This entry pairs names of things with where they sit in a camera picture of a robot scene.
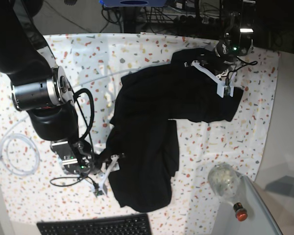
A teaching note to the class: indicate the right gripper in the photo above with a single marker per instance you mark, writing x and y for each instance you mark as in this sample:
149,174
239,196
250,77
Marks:
79,157

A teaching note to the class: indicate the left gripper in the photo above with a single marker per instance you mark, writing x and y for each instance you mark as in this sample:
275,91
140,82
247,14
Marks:
218,60

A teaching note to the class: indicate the black t-shirt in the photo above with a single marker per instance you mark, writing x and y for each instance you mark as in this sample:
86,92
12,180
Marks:
144,126

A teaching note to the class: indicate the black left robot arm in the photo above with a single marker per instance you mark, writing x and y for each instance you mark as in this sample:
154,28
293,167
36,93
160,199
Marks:
231,23

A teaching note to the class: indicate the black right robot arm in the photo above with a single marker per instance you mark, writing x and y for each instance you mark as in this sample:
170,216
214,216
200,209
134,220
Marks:
40,87

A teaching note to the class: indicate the black power strip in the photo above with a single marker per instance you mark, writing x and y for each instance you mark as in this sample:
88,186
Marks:
193,19

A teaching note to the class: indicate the black keyboard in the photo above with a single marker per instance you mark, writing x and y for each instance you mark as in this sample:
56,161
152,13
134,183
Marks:
137,224

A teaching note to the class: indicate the terrazzo pattern tablecloth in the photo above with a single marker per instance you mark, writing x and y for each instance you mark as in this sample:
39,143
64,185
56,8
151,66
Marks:
97,62

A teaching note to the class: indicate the blue white device top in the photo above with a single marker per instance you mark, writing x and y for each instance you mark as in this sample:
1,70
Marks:
134,3

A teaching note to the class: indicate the clear jar with yellow content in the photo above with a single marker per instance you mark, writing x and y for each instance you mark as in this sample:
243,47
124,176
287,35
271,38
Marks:
225,183

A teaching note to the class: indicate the red emergency stop button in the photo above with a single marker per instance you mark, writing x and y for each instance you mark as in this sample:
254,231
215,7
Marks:
240,212

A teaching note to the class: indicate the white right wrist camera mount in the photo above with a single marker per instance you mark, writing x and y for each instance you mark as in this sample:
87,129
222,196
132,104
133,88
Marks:
100,188

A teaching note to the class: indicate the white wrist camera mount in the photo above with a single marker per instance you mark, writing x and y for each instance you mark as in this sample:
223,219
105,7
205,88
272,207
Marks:
100,188
224,87

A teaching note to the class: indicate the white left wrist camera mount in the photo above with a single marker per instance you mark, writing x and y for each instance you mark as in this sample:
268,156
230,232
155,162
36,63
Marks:
224,87

